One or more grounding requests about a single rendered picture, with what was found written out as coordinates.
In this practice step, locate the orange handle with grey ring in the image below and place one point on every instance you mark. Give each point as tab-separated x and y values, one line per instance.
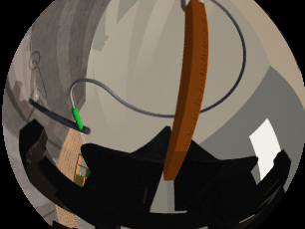
192	83

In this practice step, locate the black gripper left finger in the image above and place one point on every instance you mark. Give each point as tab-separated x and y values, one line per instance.
143	167

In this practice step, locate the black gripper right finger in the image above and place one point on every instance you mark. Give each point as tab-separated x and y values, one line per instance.
200	170

